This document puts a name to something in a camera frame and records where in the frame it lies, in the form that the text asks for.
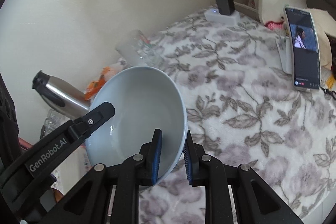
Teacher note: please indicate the smartphone on stand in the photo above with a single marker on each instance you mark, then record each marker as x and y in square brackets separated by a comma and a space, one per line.
[299, 52]

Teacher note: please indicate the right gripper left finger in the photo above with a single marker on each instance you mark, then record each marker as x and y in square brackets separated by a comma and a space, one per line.
[111, 193]

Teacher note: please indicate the stainless steel thermos jug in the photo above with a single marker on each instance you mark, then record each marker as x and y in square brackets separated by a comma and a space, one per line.
[60, 95]

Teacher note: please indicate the white bowl red emblem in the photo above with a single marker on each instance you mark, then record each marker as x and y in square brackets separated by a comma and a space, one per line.
[145, 99]

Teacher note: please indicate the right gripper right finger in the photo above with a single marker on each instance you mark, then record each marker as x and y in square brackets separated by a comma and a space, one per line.
[233, 194]

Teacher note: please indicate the left orange snack packet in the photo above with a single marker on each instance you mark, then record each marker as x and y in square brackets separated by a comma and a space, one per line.
[94, 86]

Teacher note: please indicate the glass cups in holder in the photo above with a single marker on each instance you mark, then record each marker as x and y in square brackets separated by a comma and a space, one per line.
[52, 121]

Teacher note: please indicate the clear glass pitcher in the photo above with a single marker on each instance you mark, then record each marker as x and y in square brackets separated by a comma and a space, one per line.
[136, 49]

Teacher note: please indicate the white power strip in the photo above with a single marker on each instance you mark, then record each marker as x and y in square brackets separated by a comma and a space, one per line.
[213, 15]

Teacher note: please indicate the black power adapter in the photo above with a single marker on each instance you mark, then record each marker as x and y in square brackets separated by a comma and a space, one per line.
[225, 7]

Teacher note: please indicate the floral tablecloth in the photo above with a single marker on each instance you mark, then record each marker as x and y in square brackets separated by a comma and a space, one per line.
[242, 108]

